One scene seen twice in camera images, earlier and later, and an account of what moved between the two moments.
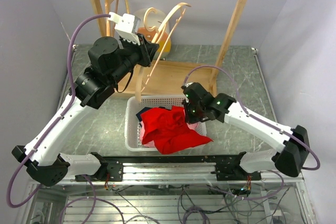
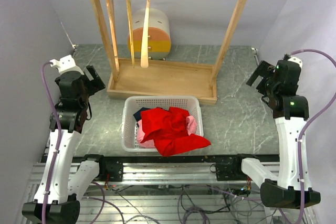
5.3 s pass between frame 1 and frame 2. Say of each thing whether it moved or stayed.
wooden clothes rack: stayed
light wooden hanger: moved
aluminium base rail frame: stayed
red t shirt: stayed
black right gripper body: moved
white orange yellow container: stayed
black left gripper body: moved
